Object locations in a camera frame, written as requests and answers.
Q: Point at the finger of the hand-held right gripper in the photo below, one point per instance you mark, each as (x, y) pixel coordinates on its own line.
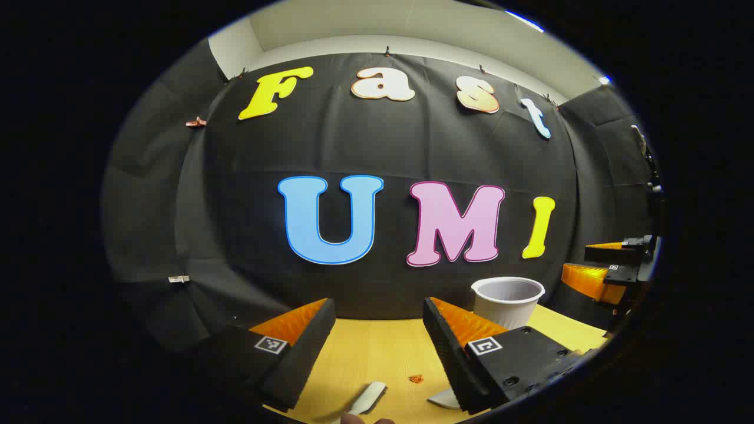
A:
(592, 281)
(612, 254)

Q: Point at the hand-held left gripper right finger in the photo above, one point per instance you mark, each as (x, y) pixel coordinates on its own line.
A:
(447, 353)

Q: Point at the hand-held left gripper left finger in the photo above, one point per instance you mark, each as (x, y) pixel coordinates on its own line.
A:
(306, 353)

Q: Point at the orange paper ball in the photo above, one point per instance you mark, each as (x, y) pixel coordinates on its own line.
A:
(416, 378)

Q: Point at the white dustpan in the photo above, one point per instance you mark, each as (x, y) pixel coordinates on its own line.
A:
(445, 400)

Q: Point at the white ribbed garbage bin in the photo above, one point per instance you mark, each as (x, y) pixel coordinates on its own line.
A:
(506, 309)

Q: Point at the small white broom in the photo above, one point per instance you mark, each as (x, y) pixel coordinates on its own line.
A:
(368, 397)

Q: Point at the white clip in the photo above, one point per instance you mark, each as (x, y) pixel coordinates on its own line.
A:
(178, 279)

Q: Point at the red clip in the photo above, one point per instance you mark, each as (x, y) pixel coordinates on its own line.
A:
(196, 122)

